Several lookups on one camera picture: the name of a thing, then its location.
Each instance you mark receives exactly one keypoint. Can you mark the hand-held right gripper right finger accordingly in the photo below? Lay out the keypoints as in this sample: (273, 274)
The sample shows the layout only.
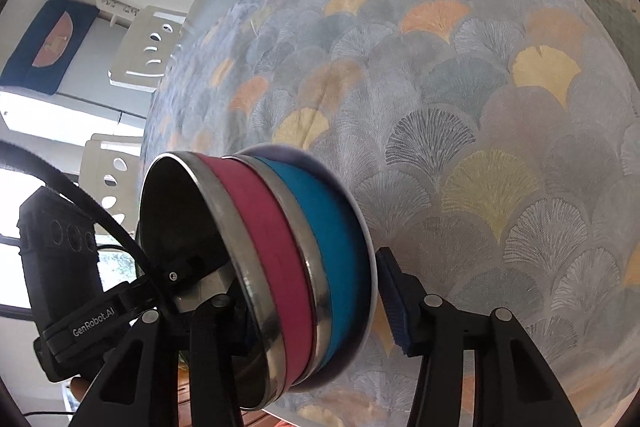
(395, 302)

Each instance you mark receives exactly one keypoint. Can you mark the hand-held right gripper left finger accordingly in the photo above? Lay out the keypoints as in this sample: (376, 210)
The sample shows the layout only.
(215, 342)

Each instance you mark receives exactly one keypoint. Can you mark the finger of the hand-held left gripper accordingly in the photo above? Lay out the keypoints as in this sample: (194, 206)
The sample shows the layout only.
(185, 269)

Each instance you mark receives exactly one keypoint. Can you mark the pink dotted ceramic bowl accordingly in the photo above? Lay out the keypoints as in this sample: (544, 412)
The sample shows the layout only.
(369, 252)

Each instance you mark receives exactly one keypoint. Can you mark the pink steel bowl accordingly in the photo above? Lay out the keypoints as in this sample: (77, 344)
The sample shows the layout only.
(265, 232)

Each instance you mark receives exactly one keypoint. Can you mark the blue steel bowl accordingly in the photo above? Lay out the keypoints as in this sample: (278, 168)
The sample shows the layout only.
(330, 232)

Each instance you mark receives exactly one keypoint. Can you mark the white plastic chair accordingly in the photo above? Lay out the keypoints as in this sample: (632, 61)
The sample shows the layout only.
(100, 157)
(135, 72)

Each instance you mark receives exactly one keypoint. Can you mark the leaf patterned tablecloth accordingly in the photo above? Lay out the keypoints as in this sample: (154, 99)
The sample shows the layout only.
(475, 107)

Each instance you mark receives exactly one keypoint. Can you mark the blue wall hanging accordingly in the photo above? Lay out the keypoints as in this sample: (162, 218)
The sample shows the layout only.
(30, 57)

